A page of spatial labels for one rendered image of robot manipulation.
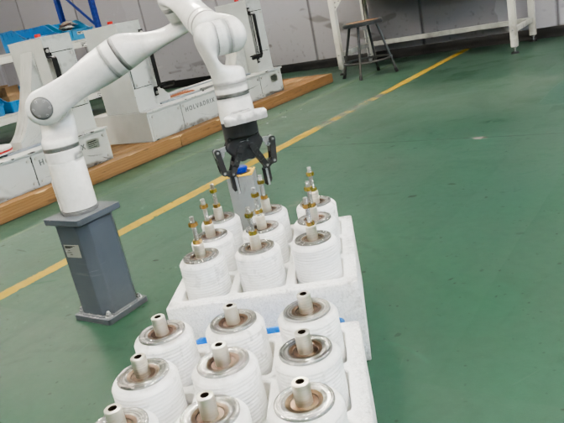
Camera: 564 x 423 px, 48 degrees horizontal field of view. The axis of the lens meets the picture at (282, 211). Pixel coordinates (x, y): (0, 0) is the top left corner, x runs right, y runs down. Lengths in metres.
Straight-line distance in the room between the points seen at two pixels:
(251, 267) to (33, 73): 2.59
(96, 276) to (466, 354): 0.96
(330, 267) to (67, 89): 0.79
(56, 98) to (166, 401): 0.93
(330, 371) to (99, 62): 1.02
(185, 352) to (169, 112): 3.13
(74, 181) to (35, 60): 2.05
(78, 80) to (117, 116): 2.48
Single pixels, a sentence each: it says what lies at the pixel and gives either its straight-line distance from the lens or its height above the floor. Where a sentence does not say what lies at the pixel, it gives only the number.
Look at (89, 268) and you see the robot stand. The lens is 1.73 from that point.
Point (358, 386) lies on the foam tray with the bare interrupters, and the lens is 0.93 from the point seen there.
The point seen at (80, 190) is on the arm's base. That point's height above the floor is 0.36.
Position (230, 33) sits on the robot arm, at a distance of 1.30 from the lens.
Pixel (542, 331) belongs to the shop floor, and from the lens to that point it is 1.37.
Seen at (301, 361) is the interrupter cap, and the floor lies 0.25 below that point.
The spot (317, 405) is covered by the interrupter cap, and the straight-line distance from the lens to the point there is 0.78.
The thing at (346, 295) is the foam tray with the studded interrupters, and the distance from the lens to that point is 1.24.
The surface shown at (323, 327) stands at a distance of 0.96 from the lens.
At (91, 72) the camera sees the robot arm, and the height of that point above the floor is 0.64.
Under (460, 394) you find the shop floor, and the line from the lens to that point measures 1.20.
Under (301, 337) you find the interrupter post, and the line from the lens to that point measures 0.87.
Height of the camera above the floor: 0.70
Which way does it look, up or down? 18 degrees down
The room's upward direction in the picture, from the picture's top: 12 degrees counter-clockwise
